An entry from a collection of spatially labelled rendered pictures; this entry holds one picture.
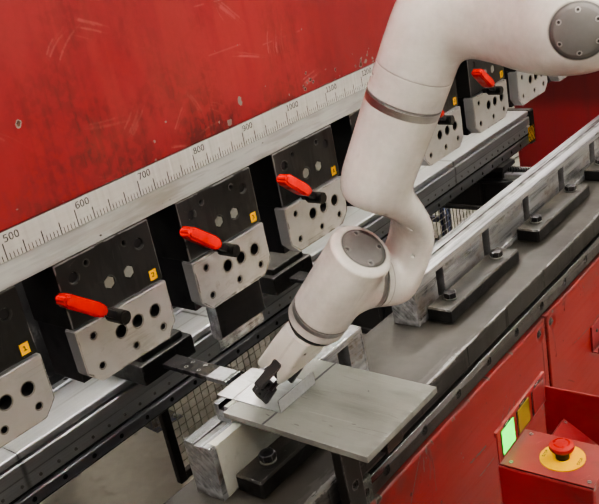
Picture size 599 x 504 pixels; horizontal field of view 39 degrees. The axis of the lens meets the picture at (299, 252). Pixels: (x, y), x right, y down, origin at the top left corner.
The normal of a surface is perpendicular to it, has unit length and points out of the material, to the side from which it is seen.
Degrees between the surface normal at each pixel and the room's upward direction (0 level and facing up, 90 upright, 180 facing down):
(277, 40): 90
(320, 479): 0
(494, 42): 95
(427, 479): 90
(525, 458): 0
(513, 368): 90
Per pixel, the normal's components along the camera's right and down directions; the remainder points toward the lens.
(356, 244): 0.36, -0.62
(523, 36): -0.85, 0.37
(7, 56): 0.77, 0.11
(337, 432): -0.18, -0.91
